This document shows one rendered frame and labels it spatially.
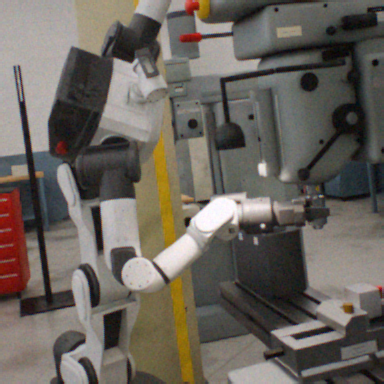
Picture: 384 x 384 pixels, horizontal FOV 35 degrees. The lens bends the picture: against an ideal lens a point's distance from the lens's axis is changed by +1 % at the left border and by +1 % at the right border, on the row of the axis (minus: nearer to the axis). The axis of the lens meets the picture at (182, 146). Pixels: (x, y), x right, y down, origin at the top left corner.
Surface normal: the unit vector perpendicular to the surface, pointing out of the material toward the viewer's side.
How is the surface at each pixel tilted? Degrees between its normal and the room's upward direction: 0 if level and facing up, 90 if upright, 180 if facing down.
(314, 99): 90
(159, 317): 90
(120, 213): 74
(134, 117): 58
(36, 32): 90
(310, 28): 90
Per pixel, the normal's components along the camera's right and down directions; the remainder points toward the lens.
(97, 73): 0.39, -0.54
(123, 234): 0.11, -0.25
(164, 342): 0.25, 0.02
